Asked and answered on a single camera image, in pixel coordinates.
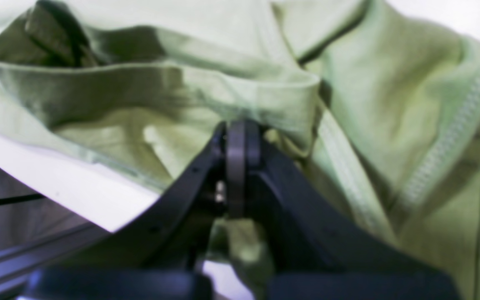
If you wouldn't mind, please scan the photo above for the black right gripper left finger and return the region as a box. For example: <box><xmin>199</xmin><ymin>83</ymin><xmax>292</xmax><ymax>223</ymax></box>
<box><xmin>22</xmin><ymin>121</ymin><xmax>247</xmax><ymax>300</ymax></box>

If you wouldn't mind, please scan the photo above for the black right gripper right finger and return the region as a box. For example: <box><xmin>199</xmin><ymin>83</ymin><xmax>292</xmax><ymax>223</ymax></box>
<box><xmin>246</xmin><ymin>121</ymin><xmax>461</xmax><ymax>300</ymax></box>

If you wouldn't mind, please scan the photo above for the green t-shirt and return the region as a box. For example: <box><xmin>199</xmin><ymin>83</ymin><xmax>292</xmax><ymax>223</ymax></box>
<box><xmin>0</xmin><ymin>0</ymin><xmax>480</xmax><ymax>300</ymax></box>

